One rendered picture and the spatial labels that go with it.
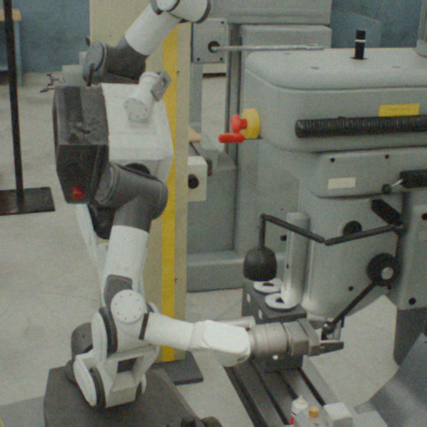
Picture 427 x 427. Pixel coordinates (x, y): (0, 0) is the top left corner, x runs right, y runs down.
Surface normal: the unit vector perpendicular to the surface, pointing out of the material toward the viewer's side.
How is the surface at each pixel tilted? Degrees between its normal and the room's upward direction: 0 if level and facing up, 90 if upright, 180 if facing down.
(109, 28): 90
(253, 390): 0
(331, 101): 90
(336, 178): 90
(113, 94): 34
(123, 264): 54
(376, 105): 90
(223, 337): 41
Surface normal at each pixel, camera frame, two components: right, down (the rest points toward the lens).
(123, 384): 0.27, -0.54
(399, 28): 0.27, 0.37
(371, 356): 0.03, -0.92
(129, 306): 0.11, -0.22
